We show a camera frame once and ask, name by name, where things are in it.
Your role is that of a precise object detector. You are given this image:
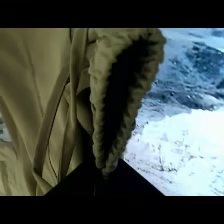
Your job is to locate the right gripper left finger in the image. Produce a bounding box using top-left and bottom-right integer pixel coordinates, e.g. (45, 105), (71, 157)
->
(44, 160), (100, 197)

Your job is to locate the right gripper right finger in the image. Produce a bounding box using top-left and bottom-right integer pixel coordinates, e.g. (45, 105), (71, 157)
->
(105, 157), (166, 197)

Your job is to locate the khaki garment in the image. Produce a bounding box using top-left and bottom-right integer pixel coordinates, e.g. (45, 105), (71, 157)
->
(0, 27), (167, 197)

